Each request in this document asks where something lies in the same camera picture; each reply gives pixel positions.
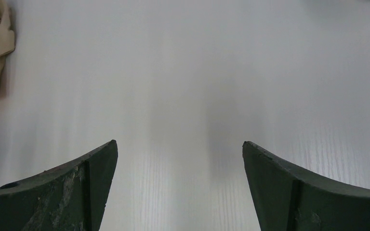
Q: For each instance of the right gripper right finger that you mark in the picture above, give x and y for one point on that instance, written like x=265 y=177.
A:
x=288 y=197

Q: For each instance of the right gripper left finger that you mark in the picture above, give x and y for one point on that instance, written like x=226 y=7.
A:
x=69 y=197

